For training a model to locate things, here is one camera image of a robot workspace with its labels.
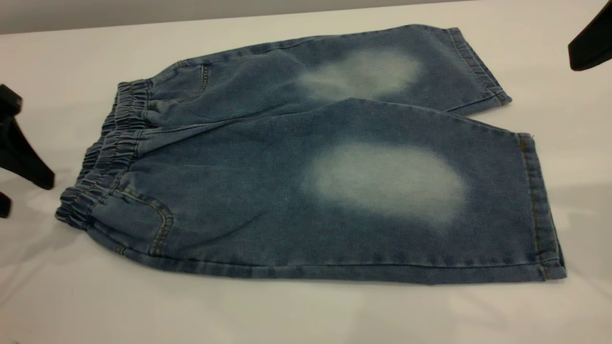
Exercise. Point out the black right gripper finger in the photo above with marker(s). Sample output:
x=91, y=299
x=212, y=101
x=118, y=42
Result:
x=593, y=45

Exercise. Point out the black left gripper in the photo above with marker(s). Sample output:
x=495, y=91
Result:
x=8, y=101

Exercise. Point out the blue denim kids pants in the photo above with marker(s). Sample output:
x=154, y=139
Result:
x=248, y=191

